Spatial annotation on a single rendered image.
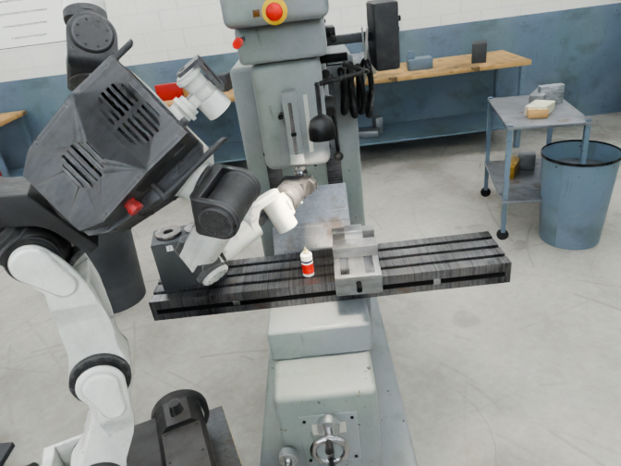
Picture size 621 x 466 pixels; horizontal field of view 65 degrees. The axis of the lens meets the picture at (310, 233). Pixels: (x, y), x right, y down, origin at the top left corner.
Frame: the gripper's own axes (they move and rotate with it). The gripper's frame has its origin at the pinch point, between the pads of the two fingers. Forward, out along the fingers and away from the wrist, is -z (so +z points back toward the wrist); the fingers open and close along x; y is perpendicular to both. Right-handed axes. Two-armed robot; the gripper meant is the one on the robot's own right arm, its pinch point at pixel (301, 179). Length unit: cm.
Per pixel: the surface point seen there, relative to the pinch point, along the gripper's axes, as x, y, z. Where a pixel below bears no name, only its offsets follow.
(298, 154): -4.5, -12.9, 12.3
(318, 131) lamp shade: -15.1, -22.7, 23.1
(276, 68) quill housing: -0.5, -36.9, 9.6
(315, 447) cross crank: -13, 61, 52
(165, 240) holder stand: 45, 15, 18
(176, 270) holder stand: 43, 26, 19
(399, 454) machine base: -31, 104, 16
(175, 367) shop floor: 100, 124, -28
